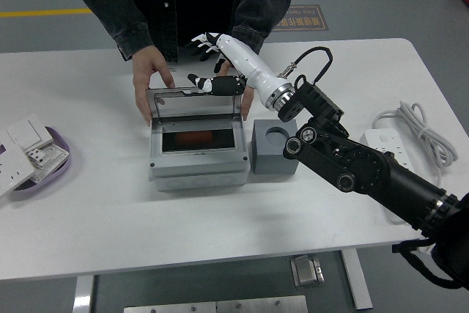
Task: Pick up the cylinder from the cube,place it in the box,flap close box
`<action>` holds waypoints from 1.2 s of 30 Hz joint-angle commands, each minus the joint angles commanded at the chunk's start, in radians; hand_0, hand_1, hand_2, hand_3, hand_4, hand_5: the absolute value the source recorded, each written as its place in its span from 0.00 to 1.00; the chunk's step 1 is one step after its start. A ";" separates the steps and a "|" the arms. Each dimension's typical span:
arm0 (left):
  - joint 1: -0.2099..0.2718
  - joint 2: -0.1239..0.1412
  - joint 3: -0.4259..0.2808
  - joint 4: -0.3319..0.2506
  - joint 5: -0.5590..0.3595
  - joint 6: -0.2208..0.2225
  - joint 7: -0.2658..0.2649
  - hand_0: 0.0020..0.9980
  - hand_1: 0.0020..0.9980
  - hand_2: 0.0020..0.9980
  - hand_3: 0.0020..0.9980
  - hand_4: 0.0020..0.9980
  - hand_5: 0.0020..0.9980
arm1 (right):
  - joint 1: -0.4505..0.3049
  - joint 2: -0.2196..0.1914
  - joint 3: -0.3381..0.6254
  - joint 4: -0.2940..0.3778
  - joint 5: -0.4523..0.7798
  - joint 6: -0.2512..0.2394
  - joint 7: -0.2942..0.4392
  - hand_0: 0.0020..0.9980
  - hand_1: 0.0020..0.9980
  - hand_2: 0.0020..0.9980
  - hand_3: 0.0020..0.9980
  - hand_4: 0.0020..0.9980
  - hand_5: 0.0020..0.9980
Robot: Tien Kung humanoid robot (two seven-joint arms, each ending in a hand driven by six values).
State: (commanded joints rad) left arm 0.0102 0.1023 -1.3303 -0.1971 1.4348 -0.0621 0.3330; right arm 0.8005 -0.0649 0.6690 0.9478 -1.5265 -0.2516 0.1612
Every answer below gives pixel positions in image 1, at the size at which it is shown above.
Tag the person's right hand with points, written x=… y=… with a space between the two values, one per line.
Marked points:
x=144 y=74

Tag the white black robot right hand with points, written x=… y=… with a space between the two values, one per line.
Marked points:
x=245 y=60

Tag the person's left hand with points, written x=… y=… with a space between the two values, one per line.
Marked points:
x=248 y=102

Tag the grey box with clear flap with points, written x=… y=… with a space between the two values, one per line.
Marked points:
x=198 y=166

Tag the person's right forearm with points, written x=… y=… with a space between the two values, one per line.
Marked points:
x=121 y=16

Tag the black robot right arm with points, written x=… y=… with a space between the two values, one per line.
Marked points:
x=366 y=166

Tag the person's left forearm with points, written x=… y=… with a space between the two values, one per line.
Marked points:
x=264 y=1

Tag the grey cube with round hole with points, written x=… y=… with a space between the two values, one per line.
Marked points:
x=271 y=161

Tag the metal floor outlet box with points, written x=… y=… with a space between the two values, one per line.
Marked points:
x=307 y=270

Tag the brown floor sign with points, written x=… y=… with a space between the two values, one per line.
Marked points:
x=308 y=20

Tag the yellow floor tape line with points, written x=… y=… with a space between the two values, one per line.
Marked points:
x=44 y=13

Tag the purple oval tray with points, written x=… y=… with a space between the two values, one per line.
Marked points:
x=60 y=172

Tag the white power strip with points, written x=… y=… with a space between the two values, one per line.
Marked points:
x=384 y=140

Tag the large white socket plate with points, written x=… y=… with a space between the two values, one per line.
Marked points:
x=12 y=170

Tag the white table leg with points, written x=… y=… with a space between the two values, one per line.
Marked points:
x=357 y=280
x=83 y=294

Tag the white switch plate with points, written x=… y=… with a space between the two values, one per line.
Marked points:
x=27 y=133

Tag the steel base plate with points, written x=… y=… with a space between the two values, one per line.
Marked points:
x=216 y=305

